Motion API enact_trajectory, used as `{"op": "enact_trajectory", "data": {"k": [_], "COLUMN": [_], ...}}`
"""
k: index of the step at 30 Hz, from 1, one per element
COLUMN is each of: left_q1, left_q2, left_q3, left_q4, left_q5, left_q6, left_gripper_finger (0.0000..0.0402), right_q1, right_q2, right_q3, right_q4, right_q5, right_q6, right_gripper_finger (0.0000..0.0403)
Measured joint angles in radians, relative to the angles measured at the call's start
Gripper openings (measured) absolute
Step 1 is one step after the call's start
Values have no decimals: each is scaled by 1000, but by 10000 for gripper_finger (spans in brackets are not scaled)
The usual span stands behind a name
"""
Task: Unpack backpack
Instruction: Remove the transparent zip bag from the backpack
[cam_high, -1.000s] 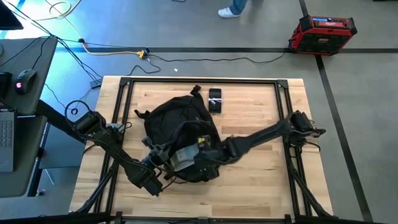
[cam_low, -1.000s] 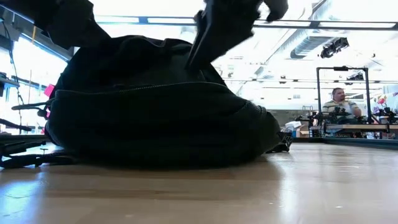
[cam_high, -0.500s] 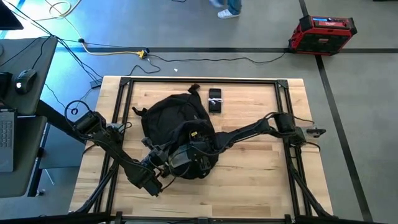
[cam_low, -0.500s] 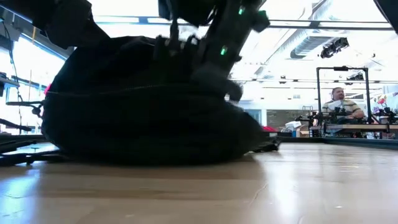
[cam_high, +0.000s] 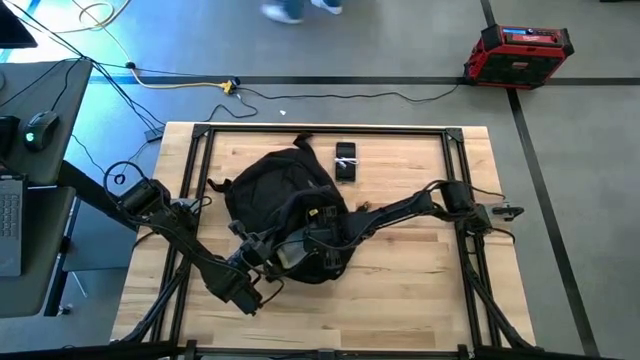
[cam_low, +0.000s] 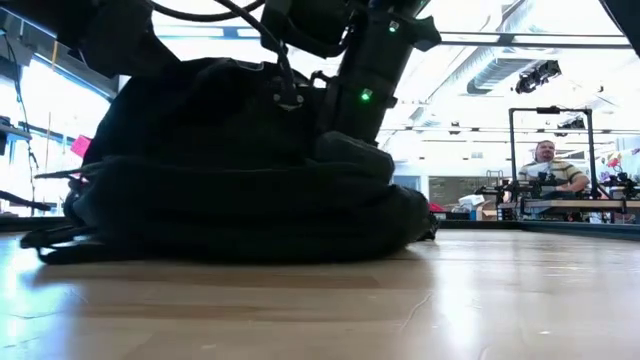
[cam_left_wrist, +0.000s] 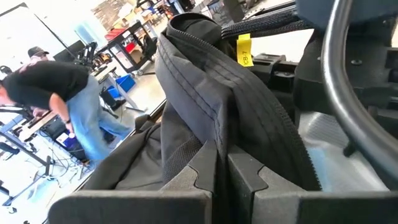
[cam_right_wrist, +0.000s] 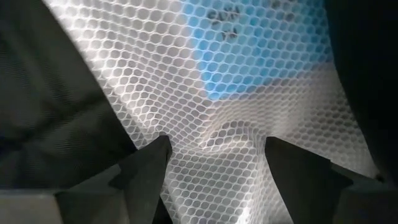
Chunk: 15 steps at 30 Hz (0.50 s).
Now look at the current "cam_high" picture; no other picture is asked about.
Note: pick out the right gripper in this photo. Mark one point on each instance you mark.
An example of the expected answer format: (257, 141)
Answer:
(327, 242)

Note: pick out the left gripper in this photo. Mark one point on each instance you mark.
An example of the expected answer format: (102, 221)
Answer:
(255, 255)

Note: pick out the black backpack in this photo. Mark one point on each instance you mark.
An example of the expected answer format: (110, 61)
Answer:
(270, 185)

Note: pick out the black smartphone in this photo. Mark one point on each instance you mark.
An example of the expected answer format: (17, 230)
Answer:
(345, 172)

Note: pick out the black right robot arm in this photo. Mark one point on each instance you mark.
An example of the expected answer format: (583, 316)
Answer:
(395, 210)

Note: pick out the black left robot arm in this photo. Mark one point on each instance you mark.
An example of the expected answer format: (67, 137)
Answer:
(200, 255)

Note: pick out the black power adapter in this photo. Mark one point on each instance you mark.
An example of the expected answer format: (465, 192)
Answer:
(153, 135)

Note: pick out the black diagonal desk beam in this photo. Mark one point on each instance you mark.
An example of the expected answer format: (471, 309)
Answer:
(90, 192)

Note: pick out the dark grey desk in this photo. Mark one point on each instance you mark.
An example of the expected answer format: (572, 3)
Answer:
(45, 250)
(70, 125)

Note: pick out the person's foot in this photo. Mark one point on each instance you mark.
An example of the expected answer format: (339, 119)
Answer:
(280, 12)
(327, 6)

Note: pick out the grey laptop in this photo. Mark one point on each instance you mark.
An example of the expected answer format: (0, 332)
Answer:
(10, 225)

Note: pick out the black computer mouse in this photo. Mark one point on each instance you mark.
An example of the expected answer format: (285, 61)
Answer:
(41, 130)

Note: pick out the red black jobsite radio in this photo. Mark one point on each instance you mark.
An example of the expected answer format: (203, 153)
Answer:
(515, 60)

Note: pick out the black monitor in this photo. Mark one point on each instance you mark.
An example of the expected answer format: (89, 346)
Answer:
(12, 30)

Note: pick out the black aluminium table frame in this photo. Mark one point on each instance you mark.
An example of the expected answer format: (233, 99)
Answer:
(400, 130)

